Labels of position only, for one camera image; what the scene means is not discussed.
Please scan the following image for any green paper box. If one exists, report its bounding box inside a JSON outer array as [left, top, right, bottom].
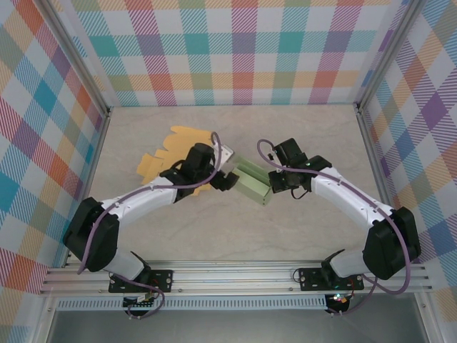
[[233, 155, 272, 207]]

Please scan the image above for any yellow cardboard cutout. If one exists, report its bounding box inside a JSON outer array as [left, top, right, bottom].
[[137, 124, 224, 198]]

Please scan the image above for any small black circuit board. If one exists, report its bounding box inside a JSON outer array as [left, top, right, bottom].
[[122, 294, 159, 311]]

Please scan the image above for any grey metal sheet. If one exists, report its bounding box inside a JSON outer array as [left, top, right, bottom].
[[46, 309, 429, 343]]

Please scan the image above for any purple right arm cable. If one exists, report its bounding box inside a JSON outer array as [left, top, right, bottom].
[[256, 138, 411, 317]]

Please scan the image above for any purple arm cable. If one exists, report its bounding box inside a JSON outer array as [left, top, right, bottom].
[[76, 131, 221, 321], [256, 138, 411, 317]]

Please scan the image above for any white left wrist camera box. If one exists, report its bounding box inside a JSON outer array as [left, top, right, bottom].
[[214, 142, 236, 168]]

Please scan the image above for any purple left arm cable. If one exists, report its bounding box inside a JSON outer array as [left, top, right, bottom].
[[76, 131, 221, 321]]

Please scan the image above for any aluminium side rail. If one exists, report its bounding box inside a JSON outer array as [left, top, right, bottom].
[[356, 103, 411, 264], [62, 106, 114, 268]]

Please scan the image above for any long aluminium base rail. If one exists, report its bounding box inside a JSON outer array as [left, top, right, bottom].
[[39, 263, 433, 296]]

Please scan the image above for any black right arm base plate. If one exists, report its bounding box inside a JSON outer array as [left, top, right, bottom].
[[297, 266, 366, 292]]

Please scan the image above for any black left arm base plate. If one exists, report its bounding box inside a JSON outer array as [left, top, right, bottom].
[[108, 269, 175, 294]]

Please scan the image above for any slotted white cable duct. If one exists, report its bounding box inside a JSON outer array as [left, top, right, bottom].
[[56, 294, 328, 311]]

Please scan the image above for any aluminium frame post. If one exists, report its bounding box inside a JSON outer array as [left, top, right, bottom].
[[356, 0, 428, 115], [44, 0, 111, 117]]

